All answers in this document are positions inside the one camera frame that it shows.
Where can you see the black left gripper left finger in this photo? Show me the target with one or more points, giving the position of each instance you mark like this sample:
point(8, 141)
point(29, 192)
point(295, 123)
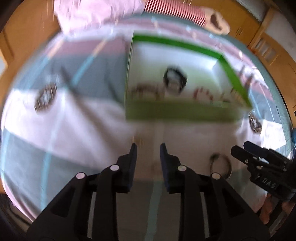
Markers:
point(124, 176)

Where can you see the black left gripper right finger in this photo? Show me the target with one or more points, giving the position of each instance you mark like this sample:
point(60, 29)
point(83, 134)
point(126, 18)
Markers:
point(173, 178)

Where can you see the cream strap watch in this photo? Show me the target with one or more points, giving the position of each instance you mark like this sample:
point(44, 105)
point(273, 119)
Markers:
point(232, 97)

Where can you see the black wrist watch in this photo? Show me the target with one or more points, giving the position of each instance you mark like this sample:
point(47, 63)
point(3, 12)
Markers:
point(174, 80)

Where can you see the person hand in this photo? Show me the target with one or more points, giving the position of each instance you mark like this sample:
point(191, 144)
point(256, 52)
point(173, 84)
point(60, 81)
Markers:
point(267, 209)

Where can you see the blue cloth item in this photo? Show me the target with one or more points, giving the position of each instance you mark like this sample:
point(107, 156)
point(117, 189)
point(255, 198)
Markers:
point(294, 142)

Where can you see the green cardboard box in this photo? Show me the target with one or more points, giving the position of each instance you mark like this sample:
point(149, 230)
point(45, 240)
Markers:
point(209, 75)

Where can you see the wooden wardrobe cabinets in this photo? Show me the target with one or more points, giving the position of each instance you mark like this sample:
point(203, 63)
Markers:
point(274, 57)

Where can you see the pink pillow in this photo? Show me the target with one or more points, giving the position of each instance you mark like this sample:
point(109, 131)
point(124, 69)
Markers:
point(79, 16)

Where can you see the striped plush toy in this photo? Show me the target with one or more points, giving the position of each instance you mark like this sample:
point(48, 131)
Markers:
point(204, 17)

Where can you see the wooden headboard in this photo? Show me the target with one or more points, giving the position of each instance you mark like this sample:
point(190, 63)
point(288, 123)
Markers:
point(31, 24)

